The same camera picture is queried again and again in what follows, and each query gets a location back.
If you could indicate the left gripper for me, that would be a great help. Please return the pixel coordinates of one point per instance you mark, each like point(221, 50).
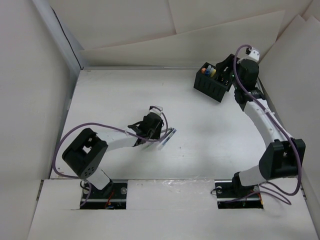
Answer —
point(155, 136)

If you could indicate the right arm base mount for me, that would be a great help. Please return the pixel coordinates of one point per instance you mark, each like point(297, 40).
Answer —
point(229, 196)

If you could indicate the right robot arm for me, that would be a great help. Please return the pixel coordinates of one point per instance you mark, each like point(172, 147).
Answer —
point(242, 96)

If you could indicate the aluminium rail right side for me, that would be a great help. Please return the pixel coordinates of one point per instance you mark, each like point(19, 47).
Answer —
point(284, 154)

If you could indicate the green gel pen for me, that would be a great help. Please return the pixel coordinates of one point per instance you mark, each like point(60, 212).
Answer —
point(148, 146)

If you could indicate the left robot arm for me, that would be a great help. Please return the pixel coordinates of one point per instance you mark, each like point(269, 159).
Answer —
point(87, 150)

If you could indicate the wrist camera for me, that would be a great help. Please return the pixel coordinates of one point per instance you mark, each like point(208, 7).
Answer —
point(155, 109)
point(253, 54)

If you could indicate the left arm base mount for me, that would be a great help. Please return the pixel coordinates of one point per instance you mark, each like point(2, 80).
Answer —
point(112, 197)

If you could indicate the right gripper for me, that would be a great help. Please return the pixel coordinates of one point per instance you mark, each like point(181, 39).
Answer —
point(222, 66)

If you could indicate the black slotted organizer box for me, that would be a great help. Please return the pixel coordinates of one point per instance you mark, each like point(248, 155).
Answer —
point(214, 87)

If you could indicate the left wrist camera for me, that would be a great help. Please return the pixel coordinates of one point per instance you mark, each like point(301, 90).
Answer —
point(155, 109)

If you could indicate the dark cap gel pen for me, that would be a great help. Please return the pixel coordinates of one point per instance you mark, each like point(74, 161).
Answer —
point(167, 134)

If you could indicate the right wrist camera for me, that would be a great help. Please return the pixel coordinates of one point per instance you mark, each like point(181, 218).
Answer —
point(253, 54)

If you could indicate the yellow cap highlighter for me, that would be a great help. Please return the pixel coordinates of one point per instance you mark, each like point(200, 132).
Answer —
point(213, 72)

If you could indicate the blue cap gel pen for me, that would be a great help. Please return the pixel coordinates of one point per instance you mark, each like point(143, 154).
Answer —
point(167, 139)

